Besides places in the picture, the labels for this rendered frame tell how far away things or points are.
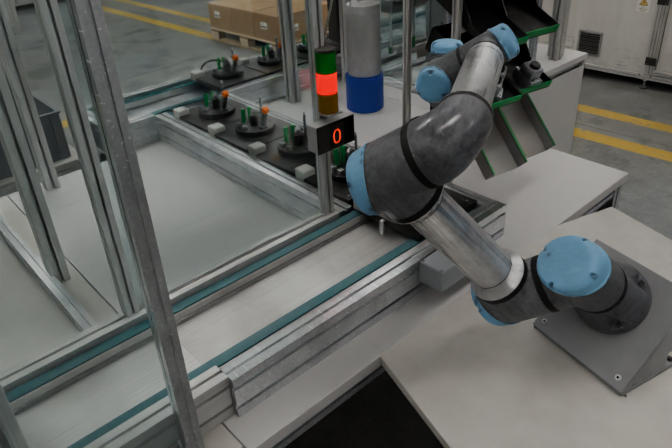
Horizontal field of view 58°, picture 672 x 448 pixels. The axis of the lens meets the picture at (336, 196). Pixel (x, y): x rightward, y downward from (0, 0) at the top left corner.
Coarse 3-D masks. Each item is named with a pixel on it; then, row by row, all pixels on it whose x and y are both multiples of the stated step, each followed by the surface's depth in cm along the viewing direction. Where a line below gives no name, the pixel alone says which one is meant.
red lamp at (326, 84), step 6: (336, 72) 144; (318, 78) 144; (324, 78) 143; (330, 78) 143; (336, 78) 145; (318, 84) 144; (324, 84) 144; (330, 84) 144; (336, 84) 145; (318, 90) 145; (324, 90) 144; (330, 90) 144; (336, 90) 146
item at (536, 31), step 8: (504, 0) 174; (512, 0) 175; (520, 0) 176; (528, 0) 174; (536, 0) 172; (512, 8) 172; (520, 8) 173; (528, 8) 174; (536, 8) 172; (512, 16) 170; (520, 16) 171; (528, 16) 171; (536, 16) 172; (544, 16) 171; (520, 24) 168; (528, 24) 169; (536, 24) 169; (544, 24) 170; (552, 24) 169; (528, 32) 162; (536, 32) 164; (544, 32) 166; (552, 32) 169
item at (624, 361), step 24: (576, 312) 131; (552, 336) 133; (576, 336) 129; (600, 336) 126; (624, 336) 123; (648, 336) 120; (576, 360) 128; (600, 360) 124; (624, 360) 121; (648, 360) 118; (624, 384) 119
